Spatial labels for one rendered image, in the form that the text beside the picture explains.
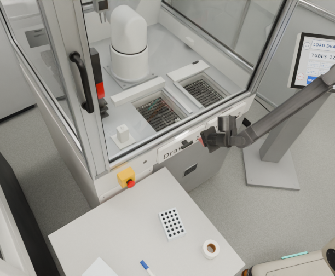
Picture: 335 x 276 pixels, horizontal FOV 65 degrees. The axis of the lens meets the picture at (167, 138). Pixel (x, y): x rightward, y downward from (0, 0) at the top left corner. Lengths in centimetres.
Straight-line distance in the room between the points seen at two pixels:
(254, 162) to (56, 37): 206
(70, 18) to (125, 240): 89
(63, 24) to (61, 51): 6
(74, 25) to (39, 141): 198
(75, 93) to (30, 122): 199
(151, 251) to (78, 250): 30
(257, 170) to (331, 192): 65
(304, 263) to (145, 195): 111
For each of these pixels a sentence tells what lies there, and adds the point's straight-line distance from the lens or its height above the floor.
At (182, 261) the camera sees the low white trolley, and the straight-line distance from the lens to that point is 120.
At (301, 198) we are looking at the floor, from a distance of 250.
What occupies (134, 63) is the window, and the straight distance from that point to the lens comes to 83.
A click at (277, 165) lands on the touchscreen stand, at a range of 252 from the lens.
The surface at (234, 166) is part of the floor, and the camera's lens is 240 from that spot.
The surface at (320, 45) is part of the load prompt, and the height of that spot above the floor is 116.
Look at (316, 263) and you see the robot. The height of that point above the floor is 28.
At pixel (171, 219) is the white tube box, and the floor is 80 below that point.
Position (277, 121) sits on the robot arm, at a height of 126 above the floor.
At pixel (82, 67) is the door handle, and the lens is 66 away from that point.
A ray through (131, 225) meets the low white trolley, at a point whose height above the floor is 76.
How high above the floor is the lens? 192
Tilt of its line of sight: 52 degrees down
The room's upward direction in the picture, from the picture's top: 8 degrees clockwise
